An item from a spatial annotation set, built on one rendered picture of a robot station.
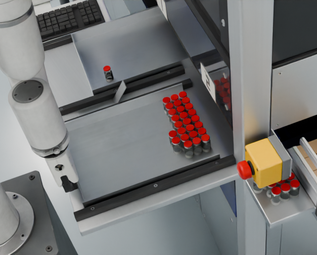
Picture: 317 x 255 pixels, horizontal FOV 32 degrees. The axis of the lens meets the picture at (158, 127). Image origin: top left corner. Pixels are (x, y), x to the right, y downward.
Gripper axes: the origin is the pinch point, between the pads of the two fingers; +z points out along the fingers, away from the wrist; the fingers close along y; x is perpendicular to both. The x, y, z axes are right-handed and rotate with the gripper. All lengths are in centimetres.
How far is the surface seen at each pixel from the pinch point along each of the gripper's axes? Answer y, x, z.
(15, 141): 106, 26, 92
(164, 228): 34, -24, 92
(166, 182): -7.7, -21.4, 2.3
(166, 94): 19.4, -31.0, 2.9
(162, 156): 1.5, -23.3, 4.1
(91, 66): 40.9, -15.3, 4.1
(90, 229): -11.0, -1.3, 4.9
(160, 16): 53, -41, 4
